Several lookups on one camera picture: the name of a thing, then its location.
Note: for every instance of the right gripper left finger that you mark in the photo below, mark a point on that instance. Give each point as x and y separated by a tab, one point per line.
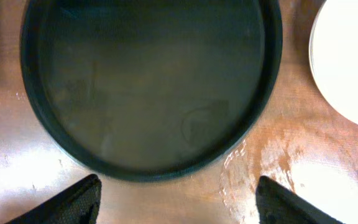
78	204

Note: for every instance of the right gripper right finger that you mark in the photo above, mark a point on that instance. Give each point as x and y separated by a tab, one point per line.
278	205

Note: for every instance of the cream plate top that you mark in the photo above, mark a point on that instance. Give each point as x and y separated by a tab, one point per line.
333	55

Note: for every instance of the black round tray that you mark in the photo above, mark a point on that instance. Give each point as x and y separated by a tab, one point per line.
147	91

